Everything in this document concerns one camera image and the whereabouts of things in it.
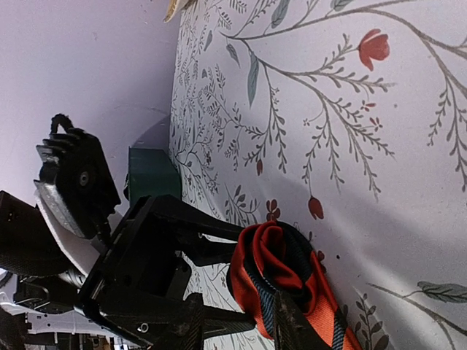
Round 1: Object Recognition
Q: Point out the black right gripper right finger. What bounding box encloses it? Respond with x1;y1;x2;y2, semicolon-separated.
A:
274;291;328;350

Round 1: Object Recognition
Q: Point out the red black striped tie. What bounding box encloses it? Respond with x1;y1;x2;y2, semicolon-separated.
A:
228;221;361;349

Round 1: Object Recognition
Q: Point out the dark green divided organizer box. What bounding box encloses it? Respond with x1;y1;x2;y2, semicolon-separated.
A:
126;148;182;206

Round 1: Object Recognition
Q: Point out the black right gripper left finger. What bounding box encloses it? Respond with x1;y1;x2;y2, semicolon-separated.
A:
155;293;204;350

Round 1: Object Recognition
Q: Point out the yellow woven coaster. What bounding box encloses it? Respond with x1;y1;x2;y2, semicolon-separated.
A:
163;0;191;23

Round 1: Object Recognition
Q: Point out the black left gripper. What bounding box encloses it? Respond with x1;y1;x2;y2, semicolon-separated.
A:
75;195;255;346

